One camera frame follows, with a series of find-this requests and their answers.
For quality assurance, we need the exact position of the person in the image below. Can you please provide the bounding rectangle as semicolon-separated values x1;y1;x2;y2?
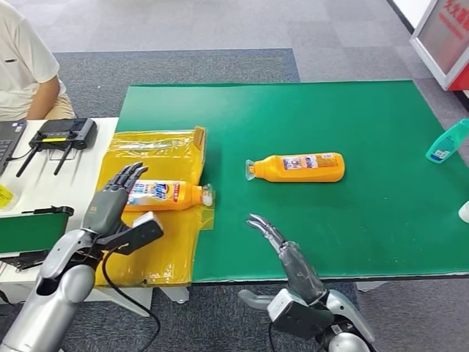
0;0;75;122

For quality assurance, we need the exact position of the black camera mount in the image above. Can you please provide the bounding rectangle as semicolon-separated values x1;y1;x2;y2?
278;301;336;341
96;219;165;257

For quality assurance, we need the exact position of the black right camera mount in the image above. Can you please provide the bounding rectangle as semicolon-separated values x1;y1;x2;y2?
278;301;336;341

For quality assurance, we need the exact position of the orange detergent bottle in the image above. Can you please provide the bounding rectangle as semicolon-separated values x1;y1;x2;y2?
124;180;215;213
245;152;345;183

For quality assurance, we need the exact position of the grey laptop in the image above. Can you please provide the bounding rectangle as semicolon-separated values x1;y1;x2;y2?
0;120;28;177

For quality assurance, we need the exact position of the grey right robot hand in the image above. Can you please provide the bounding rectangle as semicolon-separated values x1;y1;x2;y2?
238;213;328;312

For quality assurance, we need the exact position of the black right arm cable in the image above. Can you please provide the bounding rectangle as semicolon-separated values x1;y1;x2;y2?
268;320;279;352

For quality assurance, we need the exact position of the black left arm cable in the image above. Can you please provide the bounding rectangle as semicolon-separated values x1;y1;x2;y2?
101;246;162;352

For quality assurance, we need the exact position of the green table mat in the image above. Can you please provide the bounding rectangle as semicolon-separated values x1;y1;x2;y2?
116;80;469;284

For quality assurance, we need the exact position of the teal plastic bottle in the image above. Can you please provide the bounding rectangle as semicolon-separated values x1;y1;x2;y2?
425;118;469;165

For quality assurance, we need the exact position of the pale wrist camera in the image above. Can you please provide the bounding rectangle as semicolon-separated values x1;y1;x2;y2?
267;288;306;323
132;210;163;230

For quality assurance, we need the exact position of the yellow sticker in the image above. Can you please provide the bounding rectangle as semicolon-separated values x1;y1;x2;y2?
0;183;16;210

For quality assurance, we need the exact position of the white table foot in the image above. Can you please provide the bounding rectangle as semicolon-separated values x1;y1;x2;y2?
159;286;190;305
355;280;388;293

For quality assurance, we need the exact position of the black controller with antennas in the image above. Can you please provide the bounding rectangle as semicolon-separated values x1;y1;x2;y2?
16;117;99;177

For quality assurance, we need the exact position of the yellow plastic sheet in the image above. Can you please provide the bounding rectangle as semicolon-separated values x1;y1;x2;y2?
94;127;216;288

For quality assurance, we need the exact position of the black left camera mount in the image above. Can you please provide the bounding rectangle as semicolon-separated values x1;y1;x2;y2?
96;219;165;257

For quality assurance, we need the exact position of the small green conveyor belt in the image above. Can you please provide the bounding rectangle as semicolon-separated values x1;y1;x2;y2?
0;205;75;272

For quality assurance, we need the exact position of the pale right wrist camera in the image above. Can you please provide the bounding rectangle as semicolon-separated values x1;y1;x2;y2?
267;288;306;323

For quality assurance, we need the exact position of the white and red display cabinet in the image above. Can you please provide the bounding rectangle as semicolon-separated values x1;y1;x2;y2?
410;0;469;92

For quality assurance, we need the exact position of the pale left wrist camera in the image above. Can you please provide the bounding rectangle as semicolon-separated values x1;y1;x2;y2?
132;210;163;230

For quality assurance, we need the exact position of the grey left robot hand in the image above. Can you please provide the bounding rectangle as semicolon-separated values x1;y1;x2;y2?
82;162;149;239

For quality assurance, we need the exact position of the white side table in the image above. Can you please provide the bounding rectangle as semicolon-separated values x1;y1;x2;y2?
0;117;152;318

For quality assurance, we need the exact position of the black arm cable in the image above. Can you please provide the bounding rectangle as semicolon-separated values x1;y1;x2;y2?
101;246;162;352
268;320;279;352

